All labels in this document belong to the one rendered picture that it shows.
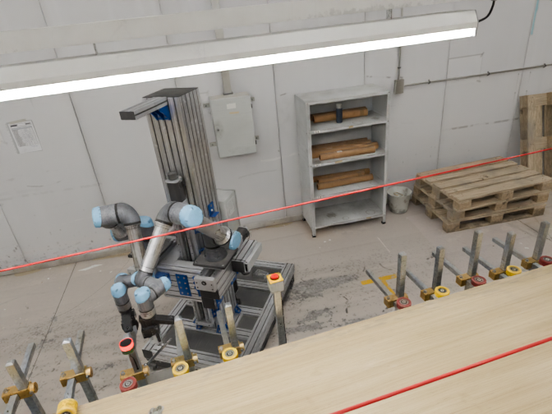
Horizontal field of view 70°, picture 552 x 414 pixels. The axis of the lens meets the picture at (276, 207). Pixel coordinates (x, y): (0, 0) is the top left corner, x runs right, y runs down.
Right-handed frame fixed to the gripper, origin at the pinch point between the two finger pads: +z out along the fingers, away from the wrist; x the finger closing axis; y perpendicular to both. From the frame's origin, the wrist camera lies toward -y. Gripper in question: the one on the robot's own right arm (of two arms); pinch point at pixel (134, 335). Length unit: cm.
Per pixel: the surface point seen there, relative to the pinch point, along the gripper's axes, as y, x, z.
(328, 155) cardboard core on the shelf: 180, -200, -7
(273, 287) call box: -34, -78, -37
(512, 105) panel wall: 201, -453, -16
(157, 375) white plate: -29.1, -11.2, 4.8
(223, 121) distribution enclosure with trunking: 206, -98, -54
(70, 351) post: -32.1, 20.4, -30.5
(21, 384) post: -32, 45, -19
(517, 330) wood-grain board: -79, -189, -9
